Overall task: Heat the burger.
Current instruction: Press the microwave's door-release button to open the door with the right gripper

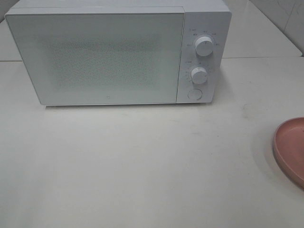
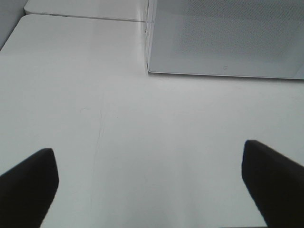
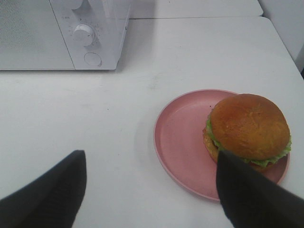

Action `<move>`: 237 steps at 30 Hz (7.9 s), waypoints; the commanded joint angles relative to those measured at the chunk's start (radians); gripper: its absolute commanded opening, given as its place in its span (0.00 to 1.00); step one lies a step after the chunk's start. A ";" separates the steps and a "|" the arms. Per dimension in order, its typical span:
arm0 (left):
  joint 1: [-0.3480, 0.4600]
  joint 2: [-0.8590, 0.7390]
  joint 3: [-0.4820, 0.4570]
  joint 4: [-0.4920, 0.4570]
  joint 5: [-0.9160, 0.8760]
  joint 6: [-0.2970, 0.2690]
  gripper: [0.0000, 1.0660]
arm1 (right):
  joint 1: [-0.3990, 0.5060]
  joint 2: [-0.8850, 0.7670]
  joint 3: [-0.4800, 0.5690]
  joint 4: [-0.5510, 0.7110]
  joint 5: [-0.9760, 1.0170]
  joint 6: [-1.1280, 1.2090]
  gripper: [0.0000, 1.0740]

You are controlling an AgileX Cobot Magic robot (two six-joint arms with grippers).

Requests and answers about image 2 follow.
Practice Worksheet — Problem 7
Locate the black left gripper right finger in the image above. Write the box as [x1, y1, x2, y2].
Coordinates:
[241, 140, 304, 228]

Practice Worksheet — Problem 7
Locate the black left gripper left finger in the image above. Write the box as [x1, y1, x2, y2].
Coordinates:
[0, 148, 59, 228]

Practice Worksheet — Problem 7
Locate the white microwave door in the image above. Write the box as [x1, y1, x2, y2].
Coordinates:
[147, 0, 304, 80]

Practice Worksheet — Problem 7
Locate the white microwave oven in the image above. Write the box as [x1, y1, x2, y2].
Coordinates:
[143, 0, 304, 80]

